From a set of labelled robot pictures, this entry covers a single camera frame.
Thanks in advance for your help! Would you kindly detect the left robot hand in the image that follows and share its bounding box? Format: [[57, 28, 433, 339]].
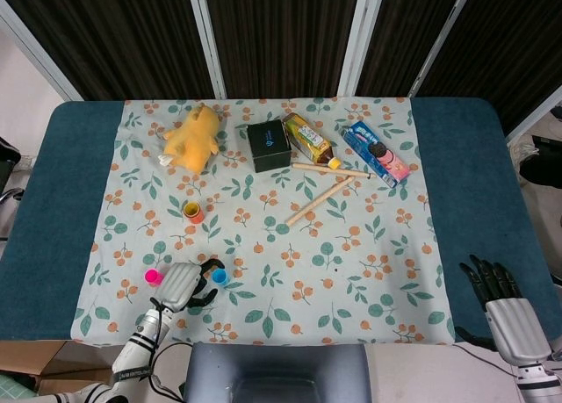
[[152, 257, 227, 313]]

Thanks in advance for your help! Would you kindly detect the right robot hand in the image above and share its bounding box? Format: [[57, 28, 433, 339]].
[[454, 254, 554, 369]]

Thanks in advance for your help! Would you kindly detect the grey robot torso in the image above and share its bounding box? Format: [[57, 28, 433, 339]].
[[182, 342, 372, 403]]

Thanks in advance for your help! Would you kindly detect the floral fruit print tablecloth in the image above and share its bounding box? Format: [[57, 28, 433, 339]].
[[69, 96, 457, 347]]

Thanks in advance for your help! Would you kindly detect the brown cardboard box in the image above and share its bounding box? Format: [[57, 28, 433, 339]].
[[0, 339, 122, 398]]

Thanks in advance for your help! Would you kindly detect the yellow plush animal toy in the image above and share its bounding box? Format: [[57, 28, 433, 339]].
[[157, 104, 220, 175]]

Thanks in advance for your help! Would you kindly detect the black bag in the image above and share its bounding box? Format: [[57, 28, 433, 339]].
[[519, 135, 562, 188]]

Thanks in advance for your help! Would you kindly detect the plain wooden stick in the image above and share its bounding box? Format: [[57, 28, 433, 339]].
[[285, 176, 355, 227]]

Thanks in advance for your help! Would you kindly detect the black cardboard box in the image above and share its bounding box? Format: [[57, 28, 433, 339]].
[[246, 119, 293, 174]]

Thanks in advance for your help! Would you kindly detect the teal table cover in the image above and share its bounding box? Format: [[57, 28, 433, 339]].
[[0, 96, 562, 342]]

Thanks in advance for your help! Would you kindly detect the wooden stick with black band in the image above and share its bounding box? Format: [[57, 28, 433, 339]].
[[292, 162, 371, 179]]

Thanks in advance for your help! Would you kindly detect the green gridded mat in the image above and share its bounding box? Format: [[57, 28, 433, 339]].
[[0, 371, 40, 403]]

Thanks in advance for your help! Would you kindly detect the tea bottle yellow cap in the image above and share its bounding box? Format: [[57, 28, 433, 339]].
[[282, 112, 342, 170]]

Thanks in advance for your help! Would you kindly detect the black office chair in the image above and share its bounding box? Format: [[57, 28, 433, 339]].
[[0, 135, 25, 241]]

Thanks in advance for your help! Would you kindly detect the blue cookie box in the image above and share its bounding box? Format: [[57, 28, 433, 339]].
[[342, 120, 413, 189]]

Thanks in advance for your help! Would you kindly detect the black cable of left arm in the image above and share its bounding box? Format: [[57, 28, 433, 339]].
[[147, 297, 197, 402]]

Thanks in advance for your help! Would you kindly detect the dark folding screen white frame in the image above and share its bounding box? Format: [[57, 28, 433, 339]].
[[0, 0, 562, 136]]

